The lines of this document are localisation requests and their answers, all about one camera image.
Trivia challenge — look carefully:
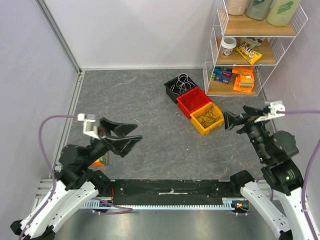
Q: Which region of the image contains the beige bottle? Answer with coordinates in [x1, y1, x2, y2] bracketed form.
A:
[225, 0, 249, 16]

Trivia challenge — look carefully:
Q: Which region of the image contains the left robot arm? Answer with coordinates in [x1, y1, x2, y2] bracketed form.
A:
[10, 113, 143, 240]

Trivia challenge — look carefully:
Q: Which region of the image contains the blue green box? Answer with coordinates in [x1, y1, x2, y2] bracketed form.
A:
[208, 66, 233, 84]

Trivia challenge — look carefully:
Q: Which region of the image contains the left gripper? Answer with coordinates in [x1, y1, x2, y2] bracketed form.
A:
[82, 116, 144, 167]

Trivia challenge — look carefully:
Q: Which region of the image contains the white wire shelf rack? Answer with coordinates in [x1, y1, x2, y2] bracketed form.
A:
[203, 0, 308, 97]

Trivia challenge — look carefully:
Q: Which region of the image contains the brown white snack box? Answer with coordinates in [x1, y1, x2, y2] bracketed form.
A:
[239, 37, 266, 49]

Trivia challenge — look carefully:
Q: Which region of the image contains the white slotted cable duct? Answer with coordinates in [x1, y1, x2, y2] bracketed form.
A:
[80, 198, 250, 211]

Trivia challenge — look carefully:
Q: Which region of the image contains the white paper coffee cup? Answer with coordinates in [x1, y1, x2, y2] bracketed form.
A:
[220, 36, 237, 56]

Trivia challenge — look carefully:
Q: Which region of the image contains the grey green bottle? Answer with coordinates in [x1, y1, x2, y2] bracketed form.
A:
[246, 0, 273, 21]

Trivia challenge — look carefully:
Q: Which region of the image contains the black plastic bin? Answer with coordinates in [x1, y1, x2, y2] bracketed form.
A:
[163, 73, 198, 104]

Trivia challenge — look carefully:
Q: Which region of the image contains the black wire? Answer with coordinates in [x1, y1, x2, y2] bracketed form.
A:
[197, 106, 221, 128]

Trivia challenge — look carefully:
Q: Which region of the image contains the light green bottle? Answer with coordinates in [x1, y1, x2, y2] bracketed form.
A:
[266, 0, 301, 27]

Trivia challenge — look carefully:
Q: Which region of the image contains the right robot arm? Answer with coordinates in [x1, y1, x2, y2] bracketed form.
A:
[223, 101, 320, 240]

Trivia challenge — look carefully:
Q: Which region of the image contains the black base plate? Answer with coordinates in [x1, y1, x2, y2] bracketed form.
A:
[110, 179, 239, 204]

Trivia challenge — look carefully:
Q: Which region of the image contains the orange snack packs stack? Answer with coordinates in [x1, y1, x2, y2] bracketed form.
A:
[232, 66, 255, 93]

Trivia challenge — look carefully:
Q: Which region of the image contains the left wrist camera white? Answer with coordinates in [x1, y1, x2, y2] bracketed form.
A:
[77, 113, 100, 140]

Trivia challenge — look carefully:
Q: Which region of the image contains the yellow candy bag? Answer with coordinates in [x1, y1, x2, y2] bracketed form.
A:
[235, 43, 263, 65]

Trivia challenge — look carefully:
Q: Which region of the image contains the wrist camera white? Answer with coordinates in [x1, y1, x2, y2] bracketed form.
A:
[254, 100, 286, 123]
[77, 113, 100, 140]

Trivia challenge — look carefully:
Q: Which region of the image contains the yellow plastic bin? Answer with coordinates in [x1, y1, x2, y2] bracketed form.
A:
[190, 102, 224, 136]

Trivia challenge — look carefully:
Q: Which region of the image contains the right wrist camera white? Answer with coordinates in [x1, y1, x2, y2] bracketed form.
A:
[254, 100, 286, 123]

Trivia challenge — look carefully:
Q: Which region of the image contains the red plastic bin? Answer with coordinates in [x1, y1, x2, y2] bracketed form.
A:
[176, 87, 212, 119]

